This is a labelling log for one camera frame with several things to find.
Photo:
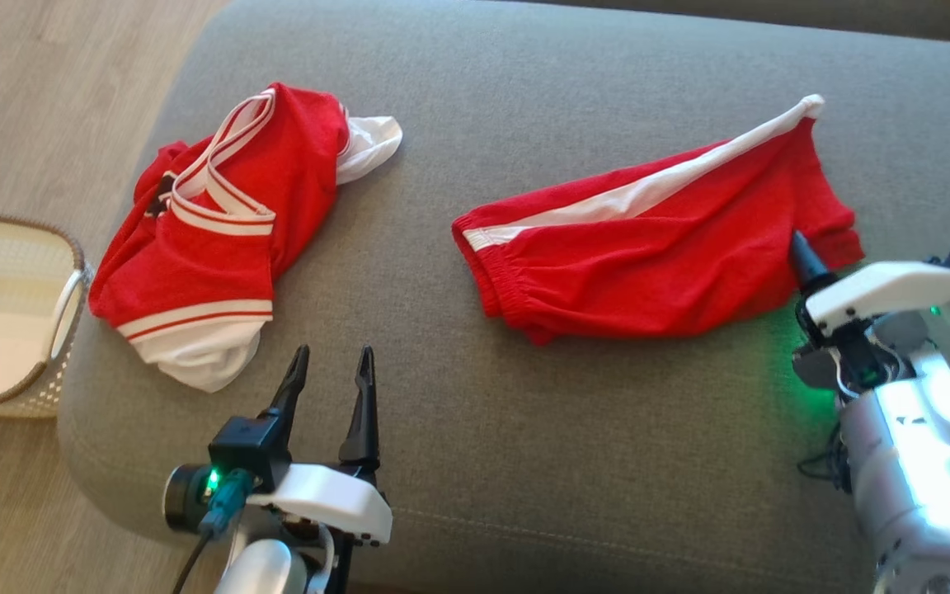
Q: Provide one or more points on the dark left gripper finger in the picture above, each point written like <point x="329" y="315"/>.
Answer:
<point x="364" y="412"/>
<point x="292" y="388"/>

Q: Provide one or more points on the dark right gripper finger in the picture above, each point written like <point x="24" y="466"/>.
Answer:
<point x="806" y="264"/>

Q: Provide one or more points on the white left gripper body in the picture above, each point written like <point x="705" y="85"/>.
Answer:
<point x="335" y="499"/>

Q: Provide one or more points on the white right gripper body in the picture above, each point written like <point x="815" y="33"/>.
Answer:
<point x="887" y="289"/>

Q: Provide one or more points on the red white lettered jersey shirt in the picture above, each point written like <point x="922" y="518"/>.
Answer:
<point x="195" y="272"/>

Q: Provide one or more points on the red shorts with white stripe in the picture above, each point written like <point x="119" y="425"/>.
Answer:
<point x="648" y="264"/>

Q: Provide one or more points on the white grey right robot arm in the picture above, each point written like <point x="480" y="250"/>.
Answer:
<point x="920" y="462"/>

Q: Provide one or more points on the wide grey sofa ottoman seat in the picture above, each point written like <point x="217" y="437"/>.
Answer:
<point x="442" y="412"/>

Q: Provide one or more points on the grey sofa seat cushion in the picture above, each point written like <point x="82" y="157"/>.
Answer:
<point x="854" y="12"/>

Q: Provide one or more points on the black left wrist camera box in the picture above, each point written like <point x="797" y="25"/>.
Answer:
<point x="248" y="450"/>

